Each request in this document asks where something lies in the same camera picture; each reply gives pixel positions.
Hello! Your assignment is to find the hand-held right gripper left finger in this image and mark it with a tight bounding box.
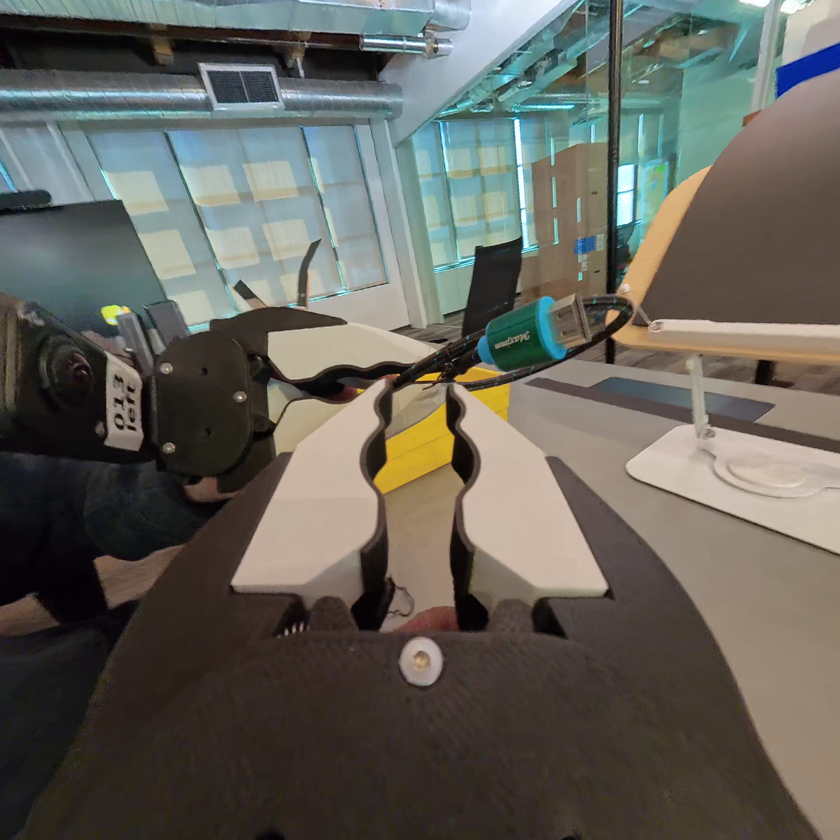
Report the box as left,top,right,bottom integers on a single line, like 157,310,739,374
230,379,395,599

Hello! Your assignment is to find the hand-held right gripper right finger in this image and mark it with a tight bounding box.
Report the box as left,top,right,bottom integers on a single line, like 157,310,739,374
448,384,610,601

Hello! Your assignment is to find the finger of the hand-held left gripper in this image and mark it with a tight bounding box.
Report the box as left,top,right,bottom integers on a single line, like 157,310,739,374
268,384,368,455
266,323,438,387

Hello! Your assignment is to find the yellow plastic bin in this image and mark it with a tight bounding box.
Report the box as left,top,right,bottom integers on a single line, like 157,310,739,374
374,366,511,494

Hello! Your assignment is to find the black braided hdmi cable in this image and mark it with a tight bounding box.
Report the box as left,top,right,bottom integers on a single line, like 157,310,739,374
394,294,636,395

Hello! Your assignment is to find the person's left hand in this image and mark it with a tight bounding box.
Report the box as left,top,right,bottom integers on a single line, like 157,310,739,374
180,474,232,505

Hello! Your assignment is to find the black high-back office chair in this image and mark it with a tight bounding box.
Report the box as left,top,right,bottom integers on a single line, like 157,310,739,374
461,236,526,340

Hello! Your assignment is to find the large black screen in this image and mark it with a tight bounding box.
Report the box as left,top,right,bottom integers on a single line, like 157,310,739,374
0,199,170,336

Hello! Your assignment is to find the stack of cardboard boxes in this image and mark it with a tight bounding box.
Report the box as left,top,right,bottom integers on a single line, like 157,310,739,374
520,141,613,304

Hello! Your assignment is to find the white air vent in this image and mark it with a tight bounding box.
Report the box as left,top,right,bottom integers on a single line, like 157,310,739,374
197,62,286,111

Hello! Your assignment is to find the round metal duct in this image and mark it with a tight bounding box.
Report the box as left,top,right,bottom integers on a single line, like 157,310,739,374
0,67,404,120

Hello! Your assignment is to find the black partition post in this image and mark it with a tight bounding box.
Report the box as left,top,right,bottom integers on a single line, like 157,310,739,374
607,0,626,365

